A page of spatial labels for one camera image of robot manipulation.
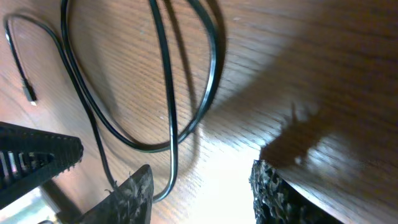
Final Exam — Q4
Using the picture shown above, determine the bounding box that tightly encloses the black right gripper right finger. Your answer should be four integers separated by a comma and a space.
249, 160, 340, 224

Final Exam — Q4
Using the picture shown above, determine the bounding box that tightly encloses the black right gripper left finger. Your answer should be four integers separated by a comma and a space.
74, 164, 154, 224

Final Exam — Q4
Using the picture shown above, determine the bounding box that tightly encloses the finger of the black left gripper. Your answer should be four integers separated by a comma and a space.
1, 122, 83, 208

